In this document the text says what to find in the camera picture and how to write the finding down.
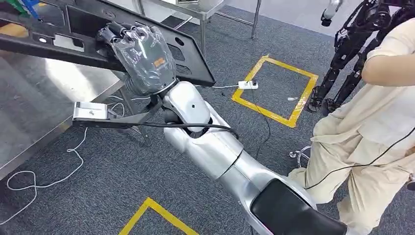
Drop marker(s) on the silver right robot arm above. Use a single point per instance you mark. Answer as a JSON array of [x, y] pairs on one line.
[[210, 146]]

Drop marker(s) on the white power strip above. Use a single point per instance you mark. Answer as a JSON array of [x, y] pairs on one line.
[[248, 85]]

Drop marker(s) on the person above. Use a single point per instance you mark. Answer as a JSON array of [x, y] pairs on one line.
[[373, 123]]

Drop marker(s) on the chrome stool base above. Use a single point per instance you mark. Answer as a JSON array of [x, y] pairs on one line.
[[300, 154]]

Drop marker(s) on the small white paper scrap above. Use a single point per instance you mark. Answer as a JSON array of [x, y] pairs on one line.
[[291, 98]]

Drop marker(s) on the black humanoid robot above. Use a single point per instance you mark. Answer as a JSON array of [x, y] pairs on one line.
[[348, 42]]

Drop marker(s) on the green plastic item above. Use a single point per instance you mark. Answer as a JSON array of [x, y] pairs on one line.
[[16, 6]]

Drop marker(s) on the yellow floor tape square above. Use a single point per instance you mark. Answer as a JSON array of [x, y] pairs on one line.
[[304, 97], [162, 212]]

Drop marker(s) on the steel workbench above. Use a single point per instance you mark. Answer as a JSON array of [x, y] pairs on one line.
[[32, 97]]

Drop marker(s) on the black plastic panel part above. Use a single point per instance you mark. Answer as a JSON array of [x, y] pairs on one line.
[[194, 65]]

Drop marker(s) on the steel table with legs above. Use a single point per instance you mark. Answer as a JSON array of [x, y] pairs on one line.
[[194, 8]]

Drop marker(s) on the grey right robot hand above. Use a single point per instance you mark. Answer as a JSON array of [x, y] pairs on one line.
[[146, 61]]

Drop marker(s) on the blue plastic item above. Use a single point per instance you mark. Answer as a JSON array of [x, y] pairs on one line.
[[30, 8]]

